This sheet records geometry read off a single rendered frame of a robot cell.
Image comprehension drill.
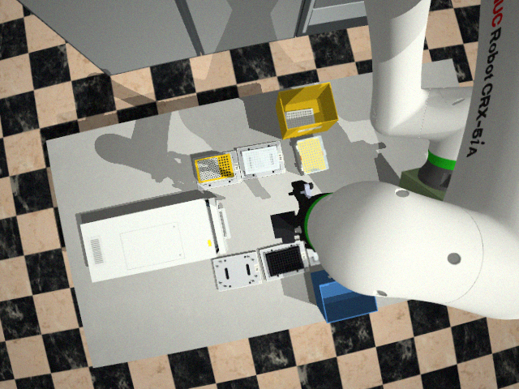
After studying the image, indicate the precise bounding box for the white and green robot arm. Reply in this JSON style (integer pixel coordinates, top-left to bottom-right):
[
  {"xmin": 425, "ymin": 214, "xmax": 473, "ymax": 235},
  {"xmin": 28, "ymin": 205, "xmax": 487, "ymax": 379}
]
[{"xmin": 270, "ymin": 0, "xmax": 519, "ymax": 319}]

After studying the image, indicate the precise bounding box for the blue open-top box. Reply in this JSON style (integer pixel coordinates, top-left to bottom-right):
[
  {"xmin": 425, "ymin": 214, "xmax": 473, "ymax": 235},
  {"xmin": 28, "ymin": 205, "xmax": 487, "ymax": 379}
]
[{"xmin": 311, "ymin": 270, "xmax": 378, "ymax": 323}]

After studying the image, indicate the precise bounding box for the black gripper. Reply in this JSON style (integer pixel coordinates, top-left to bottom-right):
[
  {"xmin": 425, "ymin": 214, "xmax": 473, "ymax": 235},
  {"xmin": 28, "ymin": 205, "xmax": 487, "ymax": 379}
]
[{"xmin": 289, "ymin": 180, "xmax": 315, "ymax": 252}]

